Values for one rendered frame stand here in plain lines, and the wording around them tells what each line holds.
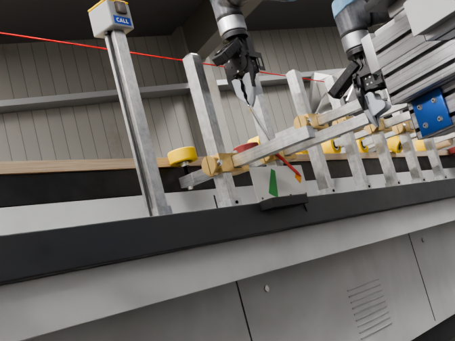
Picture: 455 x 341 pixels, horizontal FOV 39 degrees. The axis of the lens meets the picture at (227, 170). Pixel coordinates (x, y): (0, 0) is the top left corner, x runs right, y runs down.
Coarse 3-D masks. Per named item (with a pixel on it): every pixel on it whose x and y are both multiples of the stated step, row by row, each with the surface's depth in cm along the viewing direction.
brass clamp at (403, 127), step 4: (408, 120) 265; (400, 124) 260; (404, 124) 259; (408, 124) 264; (392, 128) 262; (396, 128) 261; (400, 128) 260; (404, 128) 260; (408, 128) 263; (396, 132) 261; (400, 132) 260; (404, 132) 261; (412, 132) 267
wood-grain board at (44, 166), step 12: (204, 156) 192; (300, 156) 233; (336, 156) 254; (372, 156) 279; (396, 156) 299; (420, 156) 324; (0, 168) 138; (12, 168) 140; (24, 168) 142; (36, 168) 145; (48, 168) 147; (60, 168) 150; (72, 168) 152; (84, 168) 155; (96, 168) 158; (108, 168) 161; (120, 168) 164; (132, 168) 168
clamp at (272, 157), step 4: (280, 152) 183; (268, 156) 180; (272, 156) 180; (276, 156) 181; (284, 156) 184; (288, 156) 186; (292, 156) 188; (296, 156) 189; (260, 160) 181; (264, 160) 181; (268, 160) 180; (272, 160) 181; (288, 160) 189
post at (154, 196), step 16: (112, 32) 147; (112, 48) 147; (128, 48) 149; (112, 64) 147; (128, 64) 147; (128, 80) 145; (128, 96) 144; (128, 112) 145; (144, 112) 146; (128, 128) 145; (144, 128) 145; (144, 144) 143; (144, 160) 142; (144, 176) 142; (144, 192) 141; (160, 192) 142; (160, 208) 140
